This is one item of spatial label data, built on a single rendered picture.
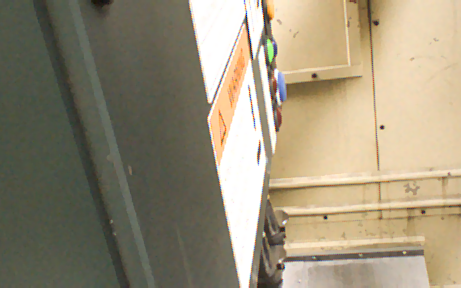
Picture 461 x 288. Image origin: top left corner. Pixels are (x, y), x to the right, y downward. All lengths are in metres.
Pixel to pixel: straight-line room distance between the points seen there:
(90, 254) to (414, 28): 1.19
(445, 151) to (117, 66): 1.31
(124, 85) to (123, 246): 0.04
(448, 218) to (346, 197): 0.25
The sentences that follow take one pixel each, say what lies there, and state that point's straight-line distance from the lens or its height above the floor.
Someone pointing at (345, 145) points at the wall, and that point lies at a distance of 1.40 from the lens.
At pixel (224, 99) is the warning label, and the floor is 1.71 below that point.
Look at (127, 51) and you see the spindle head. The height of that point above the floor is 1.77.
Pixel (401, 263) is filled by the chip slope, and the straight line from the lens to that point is 1.57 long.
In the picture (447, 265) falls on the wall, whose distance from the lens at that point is 1.62.
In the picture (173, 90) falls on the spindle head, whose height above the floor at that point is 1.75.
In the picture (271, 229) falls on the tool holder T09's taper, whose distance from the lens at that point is 1.02.
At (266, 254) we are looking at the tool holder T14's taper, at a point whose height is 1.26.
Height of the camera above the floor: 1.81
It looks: 25 degrees down
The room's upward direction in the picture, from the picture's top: 10 degrees counter-clockwise
